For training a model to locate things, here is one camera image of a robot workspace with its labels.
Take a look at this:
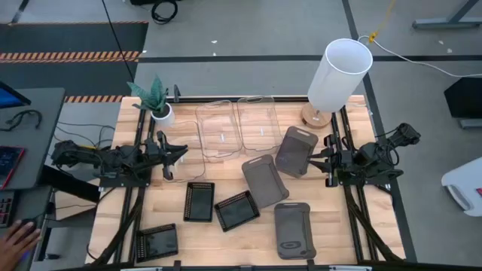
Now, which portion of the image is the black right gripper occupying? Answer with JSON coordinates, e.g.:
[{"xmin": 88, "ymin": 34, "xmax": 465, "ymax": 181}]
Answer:
[{"xmin": 308, "ymin": 133, "xmax": 354, "ymax": 188}]

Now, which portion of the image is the black box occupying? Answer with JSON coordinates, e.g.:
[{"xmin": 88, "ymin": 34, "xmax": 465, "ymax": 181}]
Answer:
[{"xmin": 443, "ymin": 76, "xmax": 482, "ymax": 120}]

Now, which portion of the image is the black mat with hazard stripes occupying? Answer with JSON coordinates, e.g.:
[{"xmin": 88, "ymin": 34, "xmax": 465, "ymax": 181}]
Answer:
[{"xmin": 0, "ymin": 20, "xmax": 150, "ymax": 104}]

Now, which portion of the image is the yellow floor cable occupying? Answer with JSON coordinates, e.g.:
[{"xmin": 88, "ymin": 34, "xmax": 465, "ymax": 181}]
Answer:
[{"xmin": 368, "ymin": 0, "xmax": 398, "ymax": 44}]

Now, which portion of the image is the black keyboard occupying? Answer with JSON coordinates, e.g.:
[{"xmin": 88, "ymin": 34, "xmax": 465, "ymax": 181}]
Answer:
[{"xmin": 0, "ymin": 190, "xmax": 17, "ymax": 229}]

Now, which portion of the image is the gray plastic basket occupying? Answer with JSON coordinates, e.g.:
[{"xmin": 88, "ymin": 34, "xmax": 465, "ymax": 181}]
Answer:
[
  {"xmin": 274, "ymin": 125, "xmax": 319, "ymax": 179},
  {"xmin": 241, "ymin": 154, "xmax": 291, "ymax": 210}
]

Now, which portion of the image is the thin black floor cable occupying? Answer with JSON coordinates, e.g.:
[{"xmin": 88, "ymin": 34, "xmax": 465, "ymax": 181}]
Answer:
[{"xmin": 100, "ymin": 0, "xmax": 136, "ymax": 84}]

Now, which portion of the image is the black aluminium table frame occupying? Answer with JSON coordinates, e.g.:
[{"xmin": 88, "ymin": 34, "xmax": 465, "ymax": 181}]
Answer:
[{"xmin": 89, "ymin": 95, "xmax": 408, "ymax": 271}]

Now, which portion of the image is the red-edged tablet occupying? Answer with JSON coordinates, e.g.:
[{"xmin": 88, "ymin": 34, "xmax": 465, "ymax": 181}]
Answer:
[{"xmin": 0, "ymin": 145, "xmax": 26, "ymax": 190}]

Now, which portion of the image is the black slotted plastic basket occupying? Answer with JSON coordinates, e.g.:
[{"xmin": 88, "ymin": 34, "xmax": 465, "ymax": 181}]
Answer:
[
  {"xmin": 183, "ymin": 181, "xmax": 216, "ymax": 224},
  {"xmin": 214, "ymin": 190, "xmax": 261, "ymax": 233},
  {"xmin": 135, "ymin": 223, "xmax": 179, "ymax": 263}
]

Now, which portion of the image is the coiled black cable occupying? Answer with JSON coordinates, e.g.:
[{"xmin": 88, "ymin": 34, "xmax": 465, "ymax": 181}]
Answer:
[{"xmin": 150, "ymin": 0, "xmax": 179, "ymax": 26}]

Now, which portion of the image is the gray basket with oval mark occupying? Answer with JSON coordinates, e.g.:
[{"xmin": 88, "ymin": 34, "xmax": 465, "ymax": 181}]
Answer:
[{"xmin": 273, "ymin": 202, "xmax": 317, "ymax": 261}]

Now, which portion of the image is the computer monitor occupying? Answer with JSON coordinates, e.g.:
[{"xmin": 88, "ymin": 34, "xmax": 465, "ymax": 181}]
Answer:
[{"xmin": 0, "ymin": 80, "xmax": 32, "ymax": 111}]

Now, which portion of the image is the green plant in white pot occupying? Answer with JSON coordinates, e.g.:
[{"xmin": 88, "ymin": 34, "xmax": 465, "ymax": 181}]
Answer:
[{"xmin": 126, "ymin": 74, "xmax": 176, "ymax": 128}]

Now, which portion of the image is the white plastic object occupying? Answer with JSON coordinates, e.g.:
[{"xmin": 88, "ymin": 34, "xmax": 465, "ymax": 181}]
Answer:
[{"xmin": 441, "ymin": 155, "xmax": 482, "ymax": 218}]

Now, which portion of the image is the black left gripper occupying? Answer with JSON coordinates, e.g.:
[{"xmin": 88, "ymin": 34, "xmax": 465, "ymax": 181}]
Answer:
[{"xmin": 142, "ymin": 130, "xmax": 189, "ymax": 182}]

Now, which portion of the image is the white shade lamp wooden base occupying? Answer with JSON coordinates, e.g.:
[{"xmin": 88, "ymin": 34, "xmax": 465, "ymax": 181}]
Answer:
[{"xmin": 300, "ymin": 38, "xmax": 374, "ymax": 130}]

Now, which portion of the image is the black cable on desk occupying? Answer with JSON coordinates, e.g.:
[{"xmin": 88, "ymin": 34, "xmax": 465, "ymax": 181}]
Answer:
[{"xmin": 0, "ymin": 109, "xmax": 44, "ymax": 132}]

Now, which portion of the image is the clear plastic basket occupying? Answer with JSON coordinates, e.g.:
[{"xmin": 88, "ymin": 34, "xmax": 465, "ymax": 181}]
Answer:
[
  {"xmin": 160, "ymin": 119, "xmax": 207, "ymax": 184},
  {"xmin": 236, "ymin": 95, "xmax": 284, "ymax": 157},
  {"xmin": 194, "ymin": 99, "xmax": 243, "ymax": 162}
]

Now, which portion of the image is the gray side desk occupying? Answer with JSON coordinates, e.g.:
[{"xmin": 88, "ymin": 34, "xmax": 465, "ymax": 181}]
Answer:
[{"xmin": 0, "ymin": 87, "xmax": 67, "ymax": 191}]

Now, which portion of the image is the person's hand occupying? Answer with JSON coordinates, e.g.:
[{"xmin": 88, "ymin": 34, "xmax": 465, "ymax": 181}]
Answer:
[{"xmin": 0, "ymin": 219, "xmax": 41, "ymax": 271}]

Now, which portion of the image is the black computer mouse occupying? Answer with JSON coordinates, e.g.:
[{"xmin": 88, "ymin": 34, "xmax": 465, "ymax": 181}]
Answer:
[{"xmin": 17, "ymin": 218, "xmax": 38, "ymax": 231}]

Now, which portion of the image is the gray metal table leg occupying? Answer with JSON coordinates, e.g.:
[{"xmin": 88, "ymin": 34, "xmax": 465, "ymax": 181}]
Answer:
[{"xmin": 411, "ymin": 0, "xmax": 482, "ymax": 31}]

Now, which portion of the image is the white floor cable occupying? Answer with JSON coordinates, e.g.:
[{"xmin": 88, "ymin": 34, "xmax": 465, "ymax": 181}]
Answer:
[{"xmin": 356, "ymin": 34, "xmax": 482, "ymax": 79}]

